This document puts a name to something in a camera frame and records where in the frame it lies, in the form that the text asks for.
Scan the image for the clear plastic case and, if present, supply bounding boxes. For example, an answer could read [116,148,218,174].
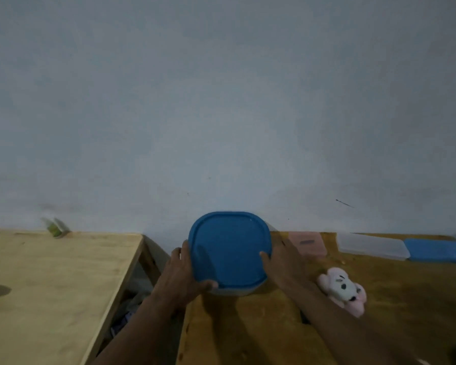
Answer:
[335,232,411,261]

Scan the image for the person's left hand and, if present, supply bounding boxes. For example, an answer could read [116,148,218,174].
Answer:
[151,240,218,311]

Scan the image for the person's right forearm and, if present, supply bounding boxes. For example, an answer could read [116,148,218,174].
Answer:
[292,281,423,365]

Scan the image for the person's left forearm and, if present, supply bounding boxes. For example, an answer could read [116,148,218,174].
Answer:
[93,296,183,365]

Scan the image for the wooden side table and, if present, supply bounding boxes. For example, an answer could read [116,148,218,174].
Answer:
[0,230,145,365]

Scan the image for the pink transparent case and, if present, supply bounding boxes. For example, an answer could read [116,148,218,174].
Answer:
[288,231,327,258]

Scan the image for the blue container lid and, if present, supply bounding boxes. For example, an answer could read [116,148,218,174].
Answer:
[188,211,273,290]

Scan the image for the person's right hand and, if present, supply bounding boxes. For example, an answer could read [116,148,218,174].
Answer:
[259,238,317,298]

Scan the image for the blue plastic case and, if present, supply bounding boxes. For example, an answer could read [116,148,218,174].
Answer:
[403,238,456,265]

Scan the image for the pink flower plush toy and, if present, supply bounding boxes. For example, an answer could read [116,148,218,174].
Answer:
[317,267,367,318]

